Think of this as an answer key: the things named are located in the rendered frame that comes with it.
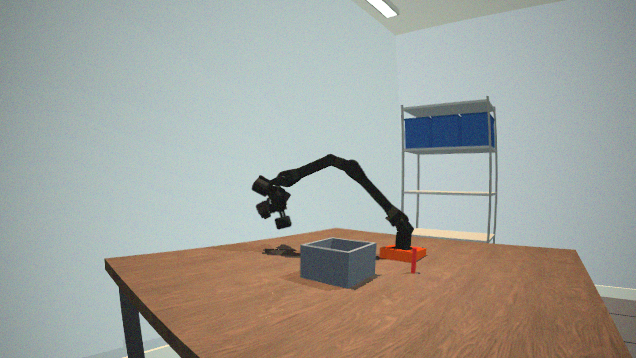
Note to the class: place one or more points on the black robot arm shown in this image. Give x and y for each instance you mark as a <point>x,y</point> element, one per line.
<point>287,178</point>

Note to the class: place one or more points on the dark red peg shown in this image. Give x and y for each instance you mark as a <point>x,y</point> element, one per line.
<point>413,265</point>

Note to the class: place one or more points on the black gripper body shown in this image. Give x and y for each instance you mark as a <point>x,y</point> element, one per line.
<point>283,221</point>

